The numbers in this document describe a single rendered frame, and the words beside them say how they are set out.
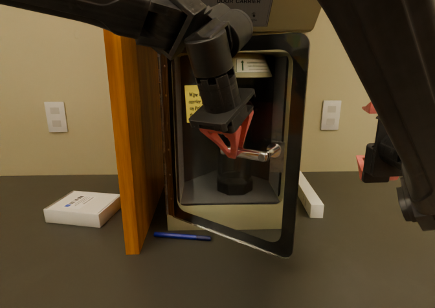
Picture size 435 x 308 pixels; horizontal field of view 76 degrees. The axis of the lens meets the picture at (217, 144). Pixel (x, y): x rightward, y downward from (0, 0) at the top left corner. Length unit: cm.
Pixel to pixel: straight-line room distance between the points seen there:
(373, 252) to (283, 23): 53
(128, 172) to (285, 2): 44
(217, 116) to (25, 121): 97
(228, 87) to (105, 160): 86
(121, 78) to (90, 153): 67
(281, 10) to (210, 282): 54
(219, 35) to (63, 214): 64
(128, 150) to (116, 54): 18
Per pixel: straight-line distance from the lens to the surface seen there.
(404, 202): 40
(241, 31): 43
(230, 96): 40
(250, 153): 46
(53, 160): 127
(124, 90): 56
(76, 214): 83
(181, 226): 74
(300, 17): 62
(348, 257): 72
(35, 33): 122
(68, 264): 71
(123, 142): 58
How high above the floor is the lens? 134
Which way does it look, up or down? 15 degrees down
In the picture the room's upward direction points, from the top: straight up
